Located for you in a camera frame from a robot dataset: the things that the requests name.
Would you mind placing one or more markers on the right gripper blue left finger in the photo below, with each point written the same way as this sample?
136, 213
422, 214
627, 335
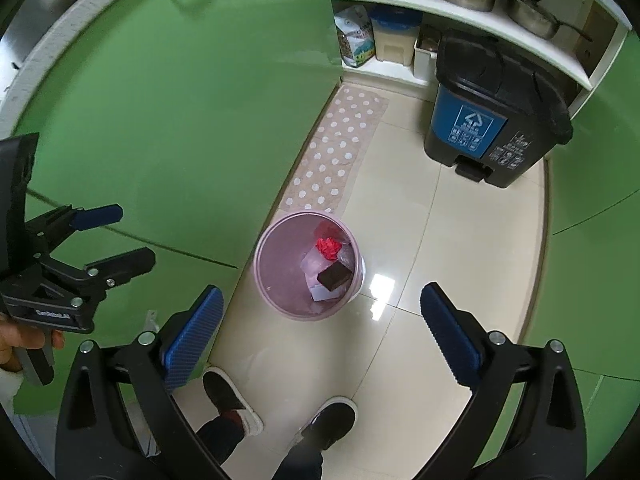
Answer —
186, 335

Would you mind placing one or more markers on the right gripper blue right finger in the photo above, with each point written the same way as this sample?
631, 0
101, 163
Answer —
456, 332

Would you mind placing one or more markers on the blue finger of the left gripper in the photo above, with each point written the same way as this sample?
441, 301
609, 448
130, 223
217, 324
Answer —
121, 269
87, 219

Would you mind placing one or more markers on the red paper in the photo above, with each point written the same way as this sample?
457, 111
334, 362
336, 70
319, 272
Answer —
329, 248

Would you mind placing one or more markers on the pink trash bin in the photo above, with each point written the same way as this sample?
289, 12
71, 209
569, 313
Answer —
279, 252

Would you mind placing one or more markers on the white kitchen shelf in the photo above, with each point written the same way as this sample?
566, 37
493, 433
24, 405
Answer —
584, 63

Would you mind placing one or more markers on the person's left hand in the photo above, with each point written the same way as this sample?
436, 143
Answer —
14, 336

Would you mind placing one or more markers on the person's left shoe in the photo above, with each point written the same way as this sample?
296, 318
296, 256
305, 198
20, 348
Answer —
226, 398

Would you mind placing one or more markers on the person's shoe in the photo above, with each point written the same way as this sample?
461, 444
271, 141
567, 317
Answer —
226, 398
335, 419

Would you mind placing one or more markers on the person's right shoe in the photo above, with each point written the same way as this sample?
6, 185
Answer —
335, 419

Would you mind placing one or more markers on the polka dot floor mat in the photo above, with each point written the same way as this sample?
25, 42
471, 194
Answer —
321, 180

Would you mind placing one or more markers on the blue black pedal bin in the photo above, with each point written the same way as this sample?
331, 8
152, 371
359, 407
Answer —
495, 113

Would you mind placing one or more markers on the small white storage box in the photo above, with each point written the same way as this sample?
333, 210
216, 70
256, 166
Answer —
425, 53

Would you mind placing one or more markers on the food bag on shelf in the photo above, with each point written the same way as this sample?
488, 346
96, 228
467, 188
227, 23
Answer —
355, 35

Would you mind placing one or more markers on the beige container blue lid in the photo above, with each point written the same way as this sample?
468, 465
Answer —
395, 31

